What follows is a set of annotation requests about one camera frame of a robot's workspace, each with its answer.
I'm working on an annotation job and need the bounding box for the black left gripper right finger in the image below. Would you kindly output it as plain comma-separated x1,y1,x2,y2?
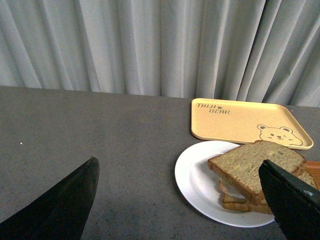
258,159,320,240

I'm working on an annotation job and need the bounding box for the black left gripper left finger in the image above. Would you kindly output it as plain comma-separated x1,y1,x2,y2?
0,157,100,240

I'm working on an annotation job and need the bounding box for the bread slice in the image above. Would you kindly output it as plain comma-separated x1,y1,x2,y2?
207,140,307,206
222,170,319,215

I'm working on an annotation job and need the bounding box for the fried egg toy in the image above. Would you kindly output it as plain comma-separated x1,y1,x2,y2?
218,178,245,199

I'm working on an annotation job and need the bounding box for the white round plate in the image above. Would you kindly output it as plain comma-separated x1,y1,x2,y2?
174,141,274,228

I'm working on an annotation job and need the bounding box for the brown wooden tray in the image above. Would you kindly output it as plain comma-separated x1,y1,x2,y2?
305,161,320,189

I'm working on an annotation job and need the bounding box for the yellow bear tray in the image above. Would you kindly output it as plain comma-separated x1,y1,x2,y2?
191,98,314,150

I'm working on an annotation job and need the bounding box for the grey curtain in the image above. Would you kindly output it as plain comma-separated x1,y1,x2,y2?
0,0,320,107

